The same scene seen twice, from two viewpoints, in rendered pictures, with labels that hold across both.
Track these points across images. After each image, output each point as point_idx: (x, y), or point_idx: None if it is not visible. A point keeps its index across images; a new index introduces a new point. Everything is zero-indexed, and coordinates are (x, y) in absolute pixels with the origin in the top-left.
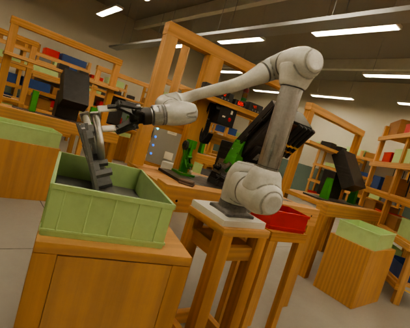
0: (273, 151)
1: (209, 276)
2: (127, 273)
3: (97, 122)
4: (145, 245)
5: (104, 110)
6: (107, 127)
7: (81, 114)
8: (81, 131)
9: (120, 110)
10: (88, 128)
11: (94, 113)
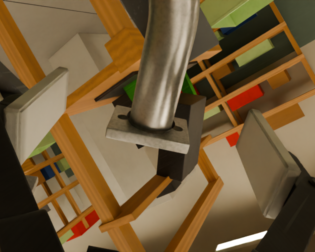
0: None
1: None
2: None
3: (185, 73)
4: None
5: (269, 125)
6: (45, 120)
7: (32, 180)
8: (22, 91)
9: (292, 194)
10: (205, 16)
11: (182, 126)
